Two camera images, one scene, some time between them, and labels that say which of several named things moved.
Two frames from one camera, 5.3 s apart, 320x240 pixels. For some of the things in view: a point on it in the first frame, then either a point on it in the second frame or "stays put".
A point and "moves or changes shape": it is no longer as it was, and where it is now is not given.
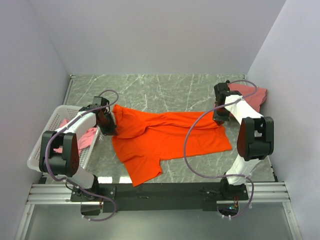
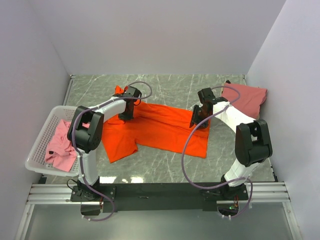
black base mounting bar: x=153 y=197 stays put
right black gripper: x=220 y=120 -> x=196 y=109
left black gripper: x=111 y=130 -> x=123 y=117
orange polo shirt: x=144 y=140 moves or changes shape
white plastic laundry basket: x=60 y=113 stays put
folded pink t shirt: x=255 y=100 stays put
